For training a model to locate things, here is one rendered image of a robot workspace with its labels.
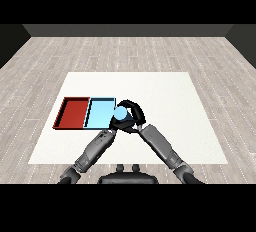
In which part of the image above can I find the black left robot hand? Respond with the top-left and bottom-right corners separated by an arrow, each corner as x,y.
108,115 -> 138,134

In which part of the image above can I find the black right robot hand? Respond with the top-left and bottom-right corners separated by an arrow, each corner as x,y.
116,99 -> 147,130

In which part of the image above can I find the light blue shallow open box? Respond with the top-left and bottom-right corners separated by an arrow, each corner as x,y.
82,96 -> 117,131

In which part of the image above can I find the red shallow open box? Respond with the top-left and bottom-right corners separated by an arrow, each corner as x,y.
52,96 -> 91,131

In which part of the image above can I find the dark grey robot body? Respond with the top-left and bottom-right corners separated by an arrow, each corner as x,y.
99,163 -> 160,185

